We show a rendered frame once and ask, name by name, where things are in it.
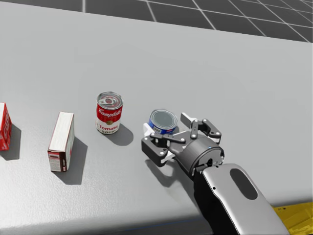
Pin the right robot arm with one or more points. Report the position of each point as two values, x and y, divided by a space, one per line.
232 195

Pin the blue flat can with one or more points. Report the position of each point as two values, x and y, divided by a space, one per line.
163 121

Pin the red and white can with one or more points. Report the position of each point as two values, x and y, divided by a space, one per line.
108 115

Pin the yellow box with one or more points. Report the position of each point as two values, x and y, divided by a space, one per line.
296 218

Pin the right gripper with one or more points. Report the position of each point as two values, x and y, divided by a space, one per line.
198 154

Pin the red and white carton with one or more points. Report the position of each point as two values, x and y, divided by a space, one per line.
61 137

